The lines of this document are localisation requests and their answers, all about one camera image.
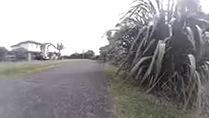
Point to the white house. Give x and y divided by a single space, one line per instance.
27 50

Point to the grass verge beside bushes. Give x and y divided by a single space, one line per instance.
137 105

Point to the row of tall-leaved plants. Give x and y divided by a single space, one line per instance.
169 49

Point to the grass lawn beside path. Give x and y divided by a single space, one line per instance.
16 67

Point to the grey asphalt path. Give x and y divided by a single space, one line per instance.
60 93

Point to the distant line of trees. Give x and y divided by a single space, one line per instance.
80 56

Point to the palm tree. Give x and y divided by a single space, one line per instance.
60 48

